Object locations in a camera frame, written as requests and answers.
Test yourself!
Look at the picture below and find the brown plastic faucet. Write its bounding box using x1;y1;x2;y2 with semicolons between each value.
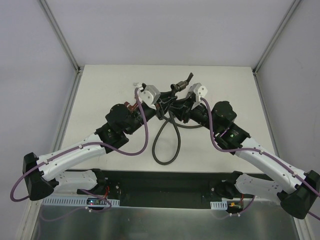
124;101;139;113

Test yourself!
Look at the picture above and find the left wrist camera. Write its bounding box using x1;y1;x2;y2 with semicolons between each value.
138;85;161;110

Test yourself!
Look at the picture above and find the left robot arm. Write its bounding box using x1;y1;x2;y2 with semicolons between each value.
22;85;177;201

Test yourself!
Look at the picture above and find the white cable duct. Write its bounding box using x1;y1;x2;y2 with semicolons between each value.
210;200;228;211
42;196;120;208

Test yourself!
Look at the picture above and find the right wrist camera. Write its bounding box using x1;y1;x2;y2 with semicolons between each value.
188;82;208;103

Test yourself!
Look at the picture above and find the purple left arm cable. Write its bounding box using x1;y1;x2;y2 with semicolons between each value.
9;86;151;202

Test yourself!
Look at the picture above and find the white plastic faucet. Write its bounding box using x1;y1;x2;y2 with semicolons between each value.
132;82;144;88

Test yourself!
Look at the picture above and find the aluminium frame post left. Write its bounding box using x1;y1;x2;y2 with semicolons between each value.
37;0;81;73

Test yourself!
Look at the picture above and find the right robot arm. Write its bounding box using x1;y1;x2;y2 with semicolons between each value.
169;92;320;220

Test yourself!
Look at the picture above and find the aluminium frame post right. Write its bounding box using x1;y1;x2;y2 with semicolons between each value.
252;0;303;76

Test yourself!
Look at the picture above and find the white cable duct right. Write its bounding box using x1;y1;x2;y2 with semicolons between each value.
210;200;228;211

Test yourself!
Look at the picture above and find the aluminium frame post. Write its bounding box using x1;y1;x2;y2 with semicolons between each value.
37;0;81;73
252;0;303;76

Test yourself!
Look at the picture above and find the grey flexible metal hose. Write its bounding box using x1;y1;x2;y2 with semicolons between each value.
151;109;202;166

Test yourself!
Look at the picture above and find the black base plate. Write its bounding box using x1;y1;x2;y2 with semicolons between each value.
76;169;276;208

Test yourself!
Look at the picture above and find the white cable duct left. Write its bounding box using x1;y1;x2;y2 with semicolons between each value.
42;196;120;208

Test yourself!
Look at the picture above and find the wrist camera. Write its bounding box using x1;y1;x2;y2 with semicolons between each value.
188;82;208;103
138;85;161;110

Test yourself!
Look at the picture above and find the grey metal faucet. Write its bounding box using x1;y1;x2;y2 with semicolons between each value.
170;72;194;93

